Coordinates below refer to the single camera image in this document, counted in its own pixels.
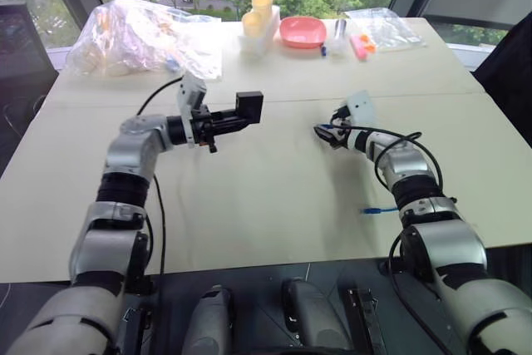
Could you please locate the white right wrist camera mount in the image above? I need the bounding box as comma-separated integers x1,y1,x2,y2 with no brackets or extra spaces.
341,89,379,130

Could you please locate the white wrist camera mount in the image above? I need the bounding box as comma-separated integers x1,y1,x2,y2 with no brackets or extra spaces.
175,71,208,149
341,89,379,130

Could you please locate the pink plastic bowl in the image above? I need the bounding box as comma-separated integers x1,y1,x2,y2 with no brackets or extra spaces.
278,15,329,50

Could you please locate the large clear plastic bag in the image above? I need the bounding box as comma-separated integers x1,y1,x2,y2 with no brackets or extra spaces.
66,0,224,82

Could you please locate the tall yellow plastic cup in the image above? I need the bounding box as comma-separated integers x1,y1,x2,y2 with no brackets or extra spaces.
250,0,276,26

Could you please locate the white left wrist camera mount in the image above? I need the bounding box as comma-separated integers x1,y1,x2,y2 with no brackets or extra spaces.
175,71,208,149

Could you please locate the short yellow plastic cup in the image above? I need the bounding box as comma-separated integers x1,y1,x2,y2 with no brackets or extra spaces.
241,10,264,38

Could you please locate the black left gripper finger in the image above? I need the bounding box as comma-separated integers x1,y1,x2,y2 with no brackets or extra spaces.
212,118,250,134
212,108,247,123

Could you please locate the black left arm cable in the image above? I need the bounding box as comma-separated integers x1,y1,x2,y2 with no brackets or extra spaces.
135,76,185,277

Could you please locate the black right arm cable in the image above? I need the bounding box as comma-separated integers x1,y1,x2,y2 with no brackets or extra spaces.
349,128,445,207

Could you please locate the orange plastic piece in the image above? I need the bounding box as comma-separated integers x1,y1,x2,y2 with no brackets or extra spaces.
358,33,377,54

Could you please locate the grey rounded shape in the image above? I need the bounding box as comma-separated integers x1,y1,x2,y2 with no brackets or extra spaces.
181,284,234,355
279,277,352,353

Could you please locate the flat clear plastic bag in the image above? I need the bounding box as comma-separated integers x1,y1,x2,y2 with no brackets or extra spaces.
344,7,429,53

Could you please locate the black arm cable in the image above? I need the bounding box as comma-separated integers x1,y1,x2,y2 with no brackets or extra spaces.
135,76,185,277
349,128,445,207

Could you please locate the pink rectangular block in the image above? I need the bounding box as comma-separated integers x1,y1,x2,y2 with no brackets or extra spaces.
349,34,369,62

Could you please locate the black chair back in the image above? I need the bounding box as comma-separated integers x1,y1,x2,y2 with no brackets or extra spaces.
473,9,532,136

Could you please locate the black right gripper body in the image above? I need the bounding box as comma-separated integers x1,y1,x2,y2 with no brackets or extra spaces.
330,106,355,147

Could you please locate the white plastic container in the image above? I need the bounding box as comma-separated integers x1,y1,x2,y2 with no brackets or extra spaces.
237,2,282,57

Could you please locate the black flat bar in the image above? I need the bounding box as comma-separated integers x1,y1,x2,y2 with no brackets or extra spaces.
342,285,388,355

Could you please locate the blue Ethernet cable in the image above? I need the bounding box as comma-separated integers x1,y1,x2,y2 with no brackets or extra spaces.
322,122,401,217

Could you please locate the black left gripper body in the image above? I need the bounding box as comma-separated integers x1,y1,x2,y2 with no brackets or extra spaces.
190,106,219,155

